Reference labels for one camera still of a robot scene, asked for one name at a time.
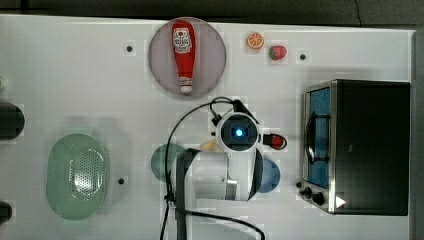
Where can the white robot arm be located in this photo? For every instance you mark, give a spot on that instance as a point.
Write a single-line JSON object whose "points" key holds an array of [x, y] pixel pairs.
{"points": [[232, 173]]}

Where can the dark grey object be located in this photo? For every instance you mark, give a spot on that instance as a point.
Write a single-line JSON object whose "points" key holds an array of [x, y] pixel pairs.
{"points": [[5, 212]]}

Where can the grey round plate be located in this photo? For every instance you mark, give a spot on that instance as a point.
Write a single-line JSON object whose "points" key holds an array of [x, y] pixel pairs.
{"points": [[210, 61]]}

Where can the blue cup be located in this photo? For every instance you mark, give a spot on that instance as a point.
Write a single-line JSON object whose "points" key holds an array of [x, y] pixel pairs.
{"points": [[271, 176]]}

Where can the black toaster oven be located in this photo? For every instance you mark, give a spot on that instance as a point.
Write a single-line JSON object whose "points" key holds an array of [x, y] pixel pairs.
{"points": [[356, 147]]}

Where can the green cup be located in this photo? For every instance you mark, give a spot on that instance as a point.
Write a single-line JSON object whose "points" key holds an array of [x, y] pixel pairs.
{"points": [[163, 159]]}

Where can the orange slice toy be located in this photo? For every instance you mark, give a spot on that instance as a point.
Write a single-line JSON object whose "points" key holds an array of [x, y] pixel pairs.
{"points": [[255, 40]]}

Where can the red ketchup bottle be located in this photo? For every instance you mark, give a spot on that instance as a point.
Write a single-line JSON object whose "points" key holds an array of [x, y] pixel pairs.
{"points": [[184, 47]]}

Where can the green perforated colander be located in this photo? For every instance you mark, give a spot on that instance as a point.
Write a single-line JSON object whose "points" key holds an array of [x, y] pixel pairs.
{"points": [[77, 177]]}

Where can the red strawberry toy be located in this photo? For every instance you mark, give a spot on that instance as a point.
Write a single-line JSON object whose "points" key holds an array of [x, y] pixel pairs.
{"points": [[277, 52]]}

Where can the small red tomato toy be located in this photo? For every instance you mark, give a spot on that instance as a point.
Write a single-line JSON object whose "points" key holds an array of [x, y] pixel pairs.
{"points": [[278, 142]]}

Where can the black frying pan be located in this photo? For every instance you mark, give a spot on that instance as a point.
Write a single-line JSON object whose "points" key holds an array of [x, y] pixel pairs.
{"points": [[12, 121]]}

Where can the peeled banana toy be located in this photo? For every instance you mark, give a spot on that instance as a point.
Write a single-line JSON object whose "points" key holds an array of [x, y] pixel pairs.
{"points": [[209, 146]]}

